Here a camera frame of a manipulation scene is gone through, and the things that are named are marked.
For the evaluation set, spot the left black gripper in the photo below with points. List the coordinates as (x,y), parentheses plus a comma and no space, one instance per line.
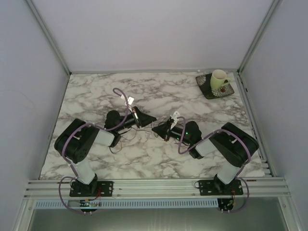
(141,119)

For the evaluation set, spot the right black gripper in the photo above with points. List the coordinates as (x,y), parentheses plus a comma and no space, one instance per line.
(164,130)

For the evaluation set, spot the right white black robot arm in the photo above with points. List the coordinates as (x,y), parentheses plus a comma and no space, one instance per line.
(235,145)

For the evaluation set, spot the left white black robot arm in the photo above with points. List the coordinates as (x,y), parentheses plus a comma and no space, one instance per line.
(76,141)

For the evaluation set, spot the light green mug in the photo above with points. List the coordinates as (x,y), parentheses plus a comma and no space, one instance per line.
(219,79)

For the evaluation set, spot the right black circuit board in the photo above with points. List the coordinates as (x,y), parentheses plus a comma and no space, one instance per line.
(226,205)

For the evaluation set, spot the left green circuit board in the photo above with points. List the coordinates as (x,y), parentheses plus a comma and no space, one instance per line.
(89,203)

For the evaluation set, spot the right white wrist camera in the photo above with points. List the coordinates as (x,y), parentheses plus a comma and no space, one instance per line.
(175,117)

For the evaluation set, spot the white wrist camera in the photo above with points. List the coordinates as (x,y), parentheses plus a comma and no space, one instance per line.
(175,117)
(129,101)

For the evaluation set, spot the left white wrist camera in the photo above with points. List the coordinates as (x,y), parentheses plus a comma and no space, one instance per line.
(129,101)

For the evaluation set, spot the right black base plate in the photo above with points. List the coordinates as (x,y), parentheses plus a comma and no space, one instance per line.
(208,187)

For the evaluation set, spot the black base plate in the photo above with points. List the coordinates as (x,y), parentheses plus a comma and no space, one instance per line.
(98,188)
(208,187)

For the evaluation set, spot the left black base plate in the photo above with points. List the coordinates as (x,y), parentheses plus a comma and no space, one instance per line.
(98,188)

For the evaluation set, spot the aluminium front rail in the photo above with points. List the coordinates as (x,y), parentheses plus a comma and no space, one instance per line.
(164,188)

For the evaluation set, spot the blue slotted cable duct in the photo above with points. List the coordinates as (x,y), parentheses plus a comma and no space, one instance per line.
(130,203)

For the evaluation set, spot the left aluminium frame post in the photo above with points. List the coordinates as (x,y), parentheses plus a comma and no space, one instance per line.
(48,36)

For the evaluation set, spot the aluminium frame post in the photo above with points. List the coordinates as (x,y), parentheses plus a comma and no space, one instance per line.
(259,34)
(48,36)

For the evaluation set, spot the right aluminium frame post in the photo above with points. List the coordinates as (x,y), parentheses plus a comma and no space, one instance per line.
(259,34)

